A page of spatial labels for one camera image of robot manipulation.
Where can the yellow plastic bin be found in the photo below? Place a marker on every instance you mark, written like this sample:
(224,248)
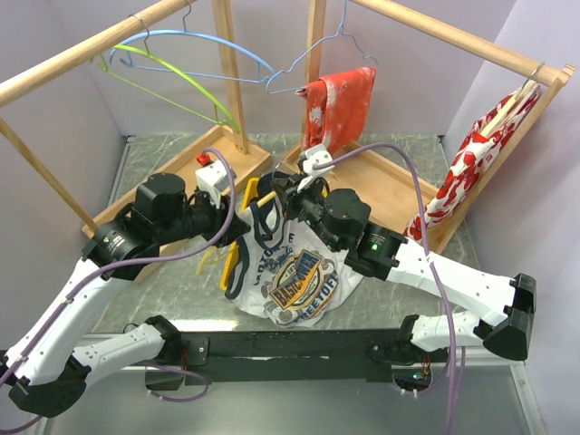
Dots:
(251,193)

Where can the wooden hanger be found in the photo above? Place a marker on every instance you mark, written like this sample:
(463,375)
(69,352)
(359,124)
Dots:
(493,125)

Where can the red floral white garment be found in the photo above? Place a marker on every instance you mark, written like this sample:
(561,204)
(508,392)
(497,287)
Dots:
(474,157)

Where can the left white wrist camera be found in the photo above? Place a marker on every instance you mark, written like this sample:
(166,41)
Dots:
(215,178)

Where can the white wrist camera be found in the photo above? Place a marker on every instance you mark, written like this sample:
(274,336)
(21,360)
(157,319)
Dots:
(316,161)
(215,178)

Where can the orange tie-dye garment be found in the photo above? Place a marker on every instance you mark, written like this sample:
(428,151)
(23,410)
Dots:
(337,107)

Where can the green hanger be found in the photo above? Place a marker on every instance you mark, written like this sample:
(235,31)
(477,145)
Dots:
(221,115)

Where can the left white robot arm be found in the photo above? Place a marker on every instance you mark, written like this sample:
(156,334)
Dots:
(47,371)

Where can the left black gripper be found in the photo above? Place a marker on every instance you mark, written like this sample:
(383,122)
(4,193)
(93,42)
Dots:
(219,216)

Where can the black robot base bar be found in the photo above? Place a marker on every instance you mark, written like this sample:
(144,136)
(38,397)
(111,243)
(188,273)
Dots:
(297,355)

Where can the blue wire hanger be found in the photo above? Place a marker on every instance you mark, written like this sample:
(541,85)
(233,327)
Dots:
(278,83)

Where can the blue plastic hanger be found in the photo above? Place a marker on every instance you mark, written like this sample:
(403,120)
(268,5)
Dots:
(138,55)

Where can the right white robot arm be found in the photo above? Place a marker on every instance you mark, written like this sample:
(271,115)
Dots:
(497,311)

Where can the dark navy garment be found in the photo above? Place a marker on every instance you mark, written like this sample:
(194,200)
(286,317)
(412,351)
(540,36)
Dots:
(264,184)

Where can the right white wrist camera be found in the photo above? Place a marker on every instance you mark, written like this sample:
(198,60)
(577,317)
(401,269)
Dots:
(316,161)

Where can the right wooden clothes rack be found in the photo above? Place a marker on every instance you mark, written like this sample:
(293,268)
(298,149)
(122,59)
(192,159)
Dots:
(387,187)

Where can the white graphic tank top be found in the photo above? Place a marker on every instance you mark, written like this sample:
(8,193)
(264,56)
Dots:
(285,273)

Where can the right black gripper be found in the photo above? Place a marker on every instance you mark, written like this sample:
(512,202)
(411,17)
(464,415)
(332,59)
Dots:
(286,189)

